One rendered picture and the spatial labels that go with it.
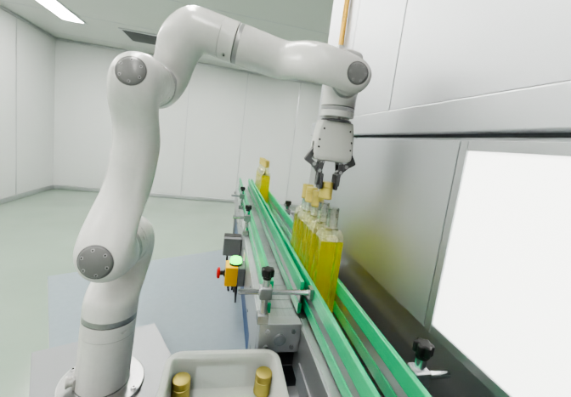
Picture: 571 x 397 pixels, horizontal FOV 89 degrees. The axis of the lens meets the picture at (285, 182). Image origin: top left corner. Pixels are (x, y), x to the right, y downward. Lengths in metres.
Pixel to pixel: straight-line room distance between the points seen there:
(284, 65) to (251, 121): 5.90
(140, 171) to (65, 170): 6.63
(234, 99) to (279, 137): 1.27
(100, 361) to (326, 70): 0.82
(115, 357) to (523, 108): 0.93
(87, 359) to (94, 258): 0.27
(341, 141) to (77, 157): 6.72
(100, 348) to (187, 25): 0.74
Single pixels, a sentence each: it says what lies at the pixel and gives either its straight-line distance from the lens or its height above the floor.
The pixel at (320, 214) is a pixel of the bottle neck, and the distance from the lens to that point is 0.75.
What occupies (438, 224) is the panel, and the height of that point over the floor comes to 1.34.
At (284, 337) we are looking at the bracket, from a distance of 0.72.
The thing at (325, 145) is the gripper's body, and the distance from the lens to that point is 0.72.
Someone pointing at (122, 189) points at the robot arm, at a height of 1.31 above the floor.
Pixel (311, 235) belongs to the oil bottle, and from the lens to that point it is 0.75.
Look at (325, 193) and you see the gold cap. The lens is 0.74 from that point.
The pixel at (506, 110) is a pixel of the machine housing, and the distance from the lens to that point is 0.54.
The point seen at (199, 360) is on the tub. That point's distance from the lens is 0.70.
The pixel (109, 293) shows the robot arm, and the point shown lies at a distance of 0.83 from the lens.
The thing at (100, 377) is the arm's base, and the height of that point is 0.86.
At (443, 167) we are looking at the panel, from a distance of 0.59.
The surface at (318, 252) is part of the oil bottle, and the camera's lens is 0.71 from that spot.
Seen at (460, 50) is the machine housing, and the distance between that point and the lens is 0.68.
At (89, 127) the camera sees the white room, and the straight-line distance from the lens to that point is 7.08.
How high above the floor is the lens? 1.45
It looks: 7 degrees down
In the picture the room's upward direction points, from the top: 7 degrees clockwise
